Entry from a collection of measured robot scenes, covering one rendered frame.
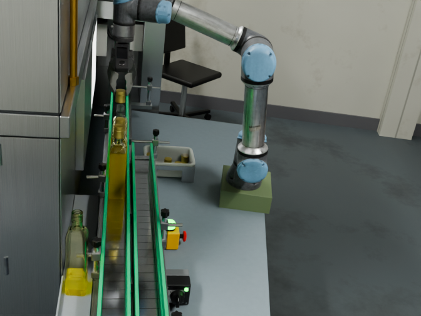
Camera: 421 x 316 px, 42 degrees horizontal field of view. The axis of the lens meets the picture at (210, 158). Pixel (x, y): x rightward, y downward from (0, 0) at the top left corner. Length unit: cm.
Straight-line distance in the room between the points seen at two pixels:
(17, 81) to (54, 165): 24
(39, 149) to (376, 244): 267
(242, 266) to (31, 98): 98
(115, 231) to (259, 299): 52
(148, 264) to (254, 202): 69
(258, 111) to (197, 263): 58
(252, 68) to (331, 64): 331
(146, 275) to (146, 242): 16
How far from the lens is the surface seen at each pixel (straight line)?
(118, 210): 198
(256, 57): 190
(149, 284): 167
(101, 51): 317
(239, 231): 218
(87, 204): 202
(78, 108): 192
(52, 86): 139
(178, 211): 224
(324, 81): 523
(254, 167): 208
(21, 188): 153
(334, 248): 357
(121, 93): 200
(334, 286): 327
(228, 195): 227
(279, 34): 507
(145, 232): 188
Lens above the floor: 196
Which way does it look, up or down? 27 degrees down
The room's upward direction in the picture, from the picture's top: 8 degrees clockwise
